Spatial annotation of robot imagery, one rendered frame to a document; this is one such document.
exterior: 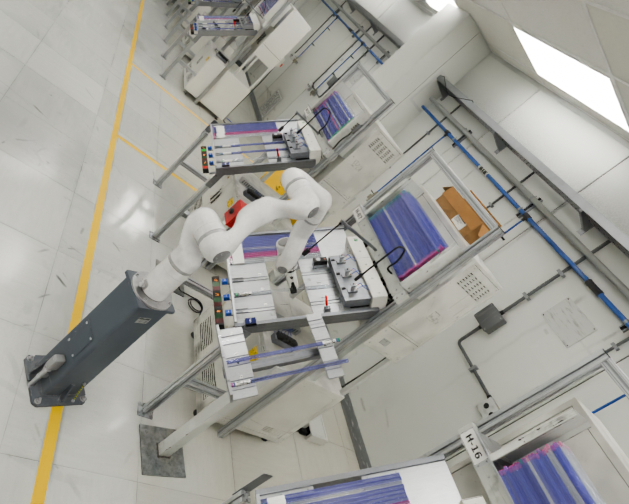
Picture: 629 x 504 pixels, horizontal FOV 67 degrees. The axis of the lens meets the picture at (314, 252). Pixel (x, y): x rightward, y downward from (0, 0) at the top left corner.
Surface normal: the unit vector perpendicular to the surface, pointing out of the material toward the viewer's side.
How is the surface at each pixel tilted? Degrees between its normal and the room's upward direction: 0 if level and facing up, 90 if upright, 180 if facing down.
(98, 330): 90
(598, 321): 90
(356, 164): 90
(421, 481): 44
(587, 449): 90
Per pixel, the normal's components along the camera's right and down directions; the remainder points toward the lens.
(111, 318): -0.52, -0.22
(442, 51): 0.22, 0.64
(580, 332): -0.65, -0.47
